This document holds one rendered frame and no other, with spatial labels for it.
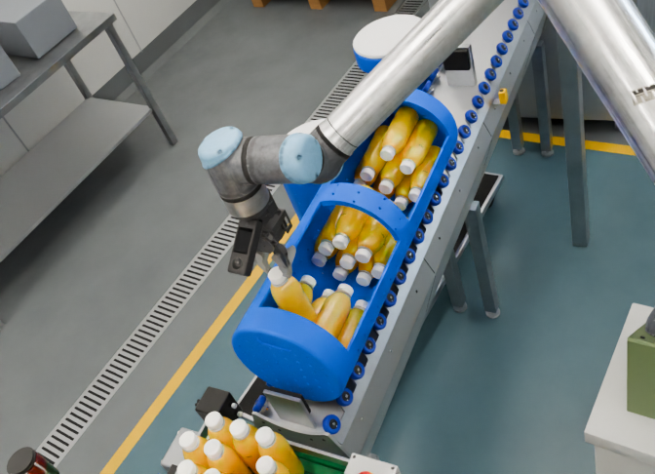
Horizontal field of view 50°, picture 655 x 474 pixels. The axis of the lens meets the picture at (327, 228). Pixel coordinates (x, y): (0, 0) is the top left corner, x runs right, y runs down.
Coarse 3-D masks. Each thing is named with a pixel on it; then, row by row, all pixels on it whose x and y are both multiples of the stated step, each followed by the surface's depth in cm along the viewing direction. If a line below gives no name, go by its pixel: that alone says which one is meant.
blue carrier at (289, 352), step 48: (432, 96) 200; (432, 144) 213; (336, 192) 178; (432, 192) 194; (336, 288) 192; (384, 288) 172; (240, 336) 160; (288, 336) 152; (288, 384) 170; (336, 384) 158
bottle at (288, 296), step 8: (288, 280) 155; (296, 280) 158; (272, 288) 156; (280, 288) 155; (288, 288) 155; (296, 288) 156; (280, 296) 156; (288, 296) 155; (296, 296) 157; (304, 296) 160; (280, 304) 158; (288, 304) 157; (296, 304) 158; (304, 304) 160; (296, 312) 159; (304, 312) 161; (312, 312) 164; (312, 320) 164
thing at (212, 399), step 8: (208, 392) 176; (216, 392) 175; (224, 392) 174; (200, 400) 175; (208, 400) 174; (216, 400) 174; (224, 400) 173; (232, 400) 176; (200, 408) 173; (208, 408) 173; (216, 408) 172; (224, 408) 173; (232, 408) 176; (240, 408) 179; (232, 416) 176
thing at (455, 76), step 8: (464, 48) 234; (456, 56) 236; (464, 56) 235; (472, 56) 237; (448, 64) 240; (456, 64) 239; (464, 64) 237; (472, 64) 238; (448, 72) 244; (456, 72) 243; (464, 72) 242; (472, 72) 240; (448, 80) 247; (456, 80) 246; (464, 80) 244; (472, 80) 243
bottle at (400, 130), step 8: (400, 112) 204; (408, 112) 204; (416, 112) 205; (392, 120) 204; (400, 120) 202; (408, 120) 202; (416, 120) 205; (392, 128) 200; (400, 128) 200; (408, 128) 201; (384, 136) 200; (392, 136) 198; (400, 136) 198; (408, 136) 201; (384, 144) 198; (392, 144) 197; (400, 144) 198
